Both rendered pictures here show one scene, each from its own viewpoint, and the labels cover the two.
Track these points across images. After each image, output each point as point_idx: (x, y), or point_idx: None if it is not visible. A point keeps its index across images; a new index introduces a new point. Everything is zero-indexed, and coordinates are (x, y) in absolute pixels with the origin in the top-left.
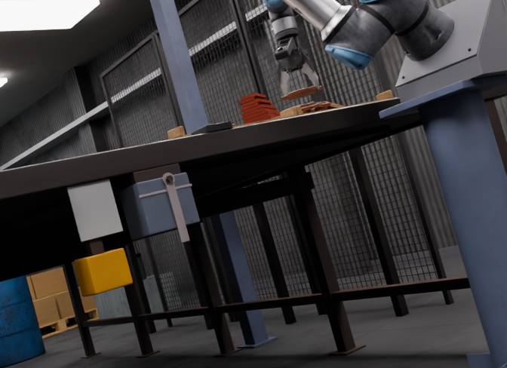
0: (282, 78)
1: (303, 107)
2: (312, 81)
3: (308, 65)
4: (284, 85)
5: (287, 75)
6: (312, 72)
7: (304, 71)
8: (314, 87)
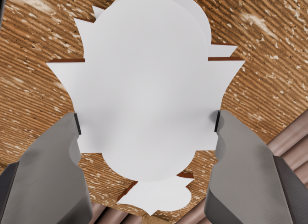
0: (265, 176)
1: None
2: (67, 122)
3: (2, 209)
4: (238, 139)
5: (218, 186)
6: (21, 160)
7: (71, 180)
8: (54, 59)
